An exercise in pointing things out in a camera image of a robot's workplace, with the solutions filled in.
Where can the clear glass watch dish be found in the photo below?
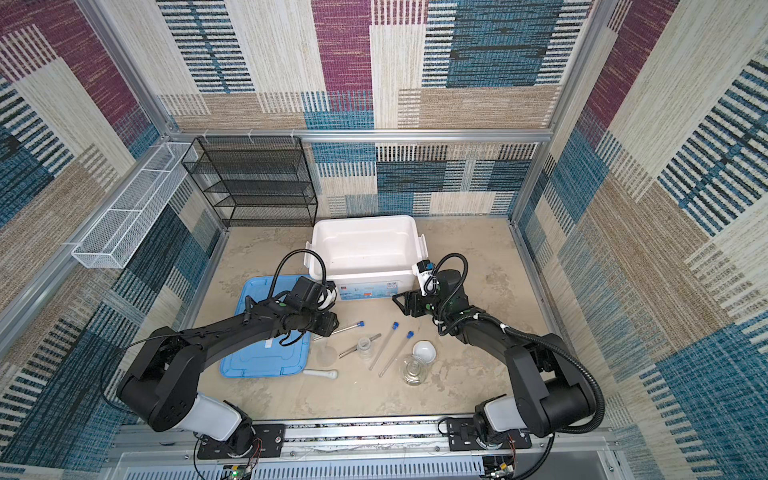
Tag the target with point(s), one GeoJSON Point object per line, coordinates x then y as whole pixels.
{"type": "Point", "coordinates": [325, 355]}

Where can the black wire shelf rack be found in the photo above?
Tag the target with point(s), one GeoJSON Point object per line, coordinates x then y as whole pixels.
{"type": "Point", "coordinates": [254, 181]}

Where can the metal tweezers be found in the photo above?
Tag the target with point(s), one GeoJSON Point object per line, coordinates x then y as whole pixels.
{"type": "Point", "coordinates": [352, 349]}

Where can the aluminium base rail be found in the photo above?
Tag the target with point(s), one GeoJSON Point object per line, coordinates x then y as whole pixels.
{"type": "Point", "coordinates": [389, 447]}

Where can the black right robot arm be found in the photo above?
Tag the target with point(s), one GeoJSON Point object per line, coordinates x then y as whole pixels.
{"type": "Point", "coordinates": [553, 391]}

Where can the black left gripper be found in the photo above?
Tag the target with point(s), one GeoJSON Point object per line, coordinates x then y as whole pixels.
{"type": "Point", "coordinates": [328, 324]}

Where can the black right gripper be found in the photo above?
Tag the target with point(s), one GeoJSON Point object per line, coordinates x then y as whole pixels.
{"type": "Point", "coordinates": [412, 300]}

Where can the test tube with blue cap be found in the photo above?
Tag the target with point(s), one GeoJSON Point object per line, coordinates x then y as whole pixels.
{"type": "Point", "coordinates": [317, 338]}

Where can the white plastic storage bin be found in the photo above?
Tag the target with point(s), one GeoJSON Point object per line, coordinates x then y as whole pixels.
{"type": "Point", "coordinates": [367, 258]}

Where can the clear glass flask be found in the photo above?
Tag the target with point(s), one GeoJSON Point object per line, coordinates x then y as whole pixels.
{"type": "Point", "coordinates": [414, 370]}

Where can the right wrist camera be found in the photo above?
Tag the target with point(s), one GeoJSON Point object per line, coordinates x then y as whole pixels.
{"type": "Point", "coordinates": [423, 272]}

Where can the blue-capped test tube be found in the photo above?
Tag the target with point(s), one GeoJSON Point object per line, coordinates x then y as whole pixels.
{"type": "Point", "coordinates": [383, 345]}
{"type": "Point", "coordinates": [396, 353]}

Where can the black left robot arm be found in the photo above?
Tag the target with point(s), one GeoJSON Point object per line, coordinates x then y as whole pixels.
{"type": "Point", "coordinates": [161, 384]}

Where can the white wire mesh basket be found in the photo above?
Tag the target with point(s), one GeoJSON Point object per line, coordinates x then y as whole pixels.
{"type": "Point", "coordinates": [117, 234]}

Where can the white ceramic mortar bowl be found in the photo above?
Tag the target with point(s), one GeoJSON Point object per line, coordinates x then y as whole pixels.
{"type": "Point", "coordinates": [425, 351]}

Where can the white ceramic pestle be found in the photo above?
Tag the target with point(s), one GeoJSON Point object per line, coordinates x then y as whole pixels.
{"type": "Point", "coordinates": [327, 374]}

